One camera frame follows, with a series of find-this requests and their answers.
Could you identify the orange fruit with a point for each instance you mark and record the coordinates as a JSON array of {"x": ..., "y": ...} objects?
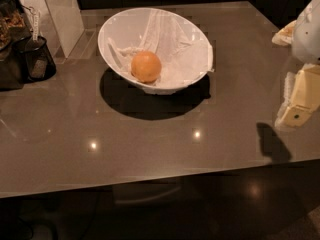
[{"x": 146, "y": 66}]

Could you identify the dark snack container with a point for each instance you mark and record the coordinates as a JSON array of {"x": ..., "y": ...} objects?
[{"x": 13, "y": 27}]

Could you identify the white paper towel in bowl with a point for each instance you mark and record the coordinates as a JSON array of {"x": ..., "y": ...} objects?
[{"x": 180, "y": 50}]

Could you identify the black mesh cup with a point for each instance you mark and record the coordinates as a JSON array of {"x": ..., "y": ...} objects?
[{"x": 39, "y": 60}]

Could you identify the white bowl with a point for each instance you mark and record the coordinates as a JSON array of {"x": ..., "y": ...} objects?
[{"x": 123, "y": 30}]

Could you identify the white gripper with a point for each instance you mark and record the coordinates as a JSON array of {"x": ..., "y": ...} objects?
[{"x": 307, "y": 39}]

